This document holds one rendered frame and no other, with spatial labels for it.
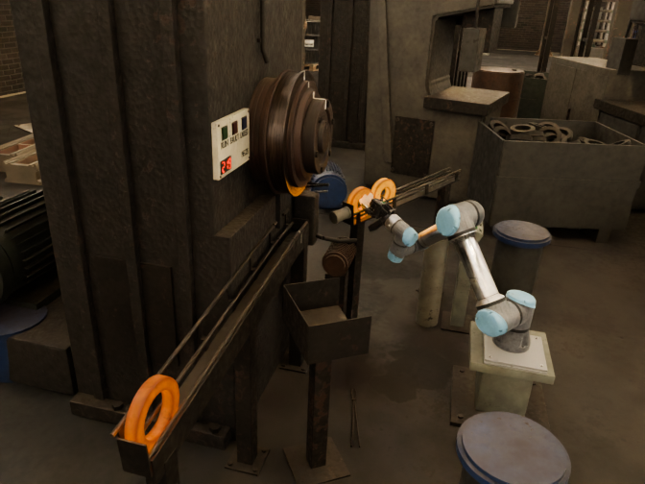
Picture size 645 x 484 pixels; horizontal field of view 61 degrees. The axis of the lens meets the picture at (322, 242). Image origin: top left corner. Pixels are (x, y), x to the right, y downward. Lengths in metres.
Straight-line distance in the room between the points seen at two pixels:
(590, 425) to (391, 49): 3.25
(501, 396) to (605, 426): 0.47
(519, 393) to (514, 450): 0.71
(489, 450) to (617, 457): 0.92
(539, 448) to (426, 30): 3.53
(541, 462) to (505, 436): 0.12
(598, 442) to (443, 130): 2.87
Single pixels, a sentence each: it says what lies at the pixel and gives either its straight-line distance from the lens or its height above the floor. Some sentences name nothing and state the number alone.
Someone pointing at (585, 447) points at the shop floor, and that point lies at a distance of 2.57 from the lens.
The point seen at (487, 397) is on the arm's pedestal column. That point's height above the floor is 0.10.
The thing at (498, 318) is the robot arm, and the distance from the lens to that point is 2.19.
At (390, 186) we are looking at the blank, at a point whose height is 0.76.
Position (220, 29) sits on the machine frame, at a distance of 1.78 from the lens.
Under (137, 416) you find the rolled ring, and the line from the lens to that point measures 1.36.
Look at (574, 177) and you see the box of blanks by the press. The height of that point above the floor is 0.50.
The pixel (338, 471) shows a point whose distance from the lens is 2.20.
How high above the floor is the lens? 1.61
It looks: 24 degrees down
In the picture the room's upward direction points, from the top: 3 degrees clockwise
